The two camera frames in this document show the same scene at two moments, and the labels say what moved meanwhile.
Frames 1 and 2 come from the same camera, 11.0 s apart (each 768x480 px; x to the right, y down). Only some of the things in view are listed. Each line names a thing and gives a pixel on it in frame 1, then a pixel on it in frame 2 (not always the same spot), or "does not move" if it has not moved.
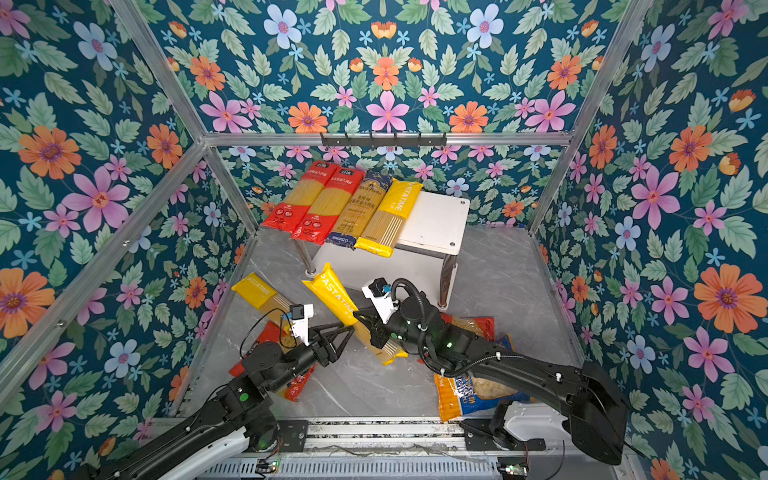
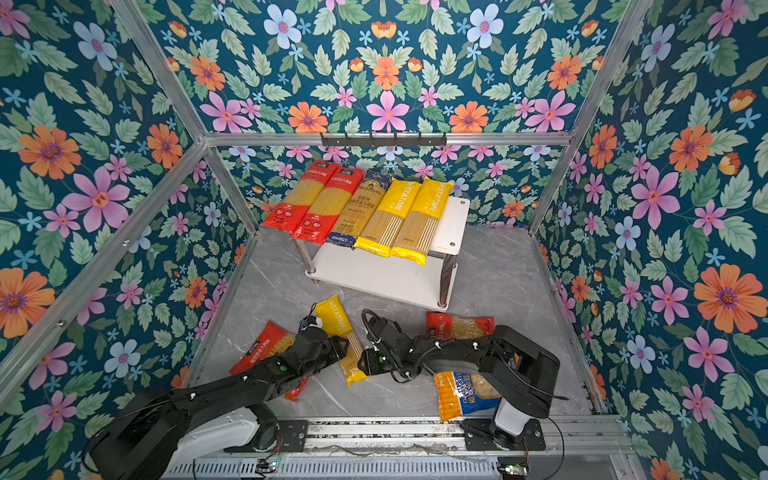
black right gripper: [377, 330] to [369, 366]
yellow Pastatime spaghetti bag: [389, 218] does not move
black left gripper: [328, 354] does not move
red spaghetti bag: [327, 206] does not move
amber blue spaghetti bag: [360, 209] does not move
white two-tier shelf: [423, 264] does not move
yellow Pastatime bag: [264, 297] to [334, 319]
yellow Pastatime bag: [342, 306] to [414, 235]
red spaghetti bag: [299, 199] does not move
